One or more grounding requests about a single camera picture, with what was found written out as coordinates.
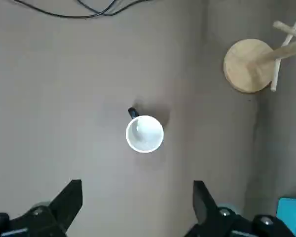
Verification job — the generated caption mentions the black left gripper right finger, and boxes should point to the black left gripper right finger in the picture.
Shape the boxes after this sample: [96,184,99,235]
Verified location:
[185,180,296,237]

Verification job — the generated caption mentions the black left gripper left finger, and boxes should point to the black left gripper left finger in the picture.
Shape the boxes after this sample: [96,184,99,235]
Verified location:
[0,179,83,237]

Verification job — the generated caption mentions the cyan plastic box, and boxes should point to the cyan plastic box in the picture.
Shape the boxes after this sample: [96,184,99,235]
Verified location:
[277,197,296,237]

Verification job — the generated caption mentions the wooden mug stand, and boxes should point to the wooden mug stand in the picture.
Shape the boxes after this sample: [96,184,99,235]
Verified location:
[222,0,296,94]

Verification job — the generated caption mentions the black table cable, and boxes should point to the black table cable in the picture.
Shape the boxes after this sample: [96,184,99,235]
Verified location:
[75,0,119,16]
[14,0,148,19]

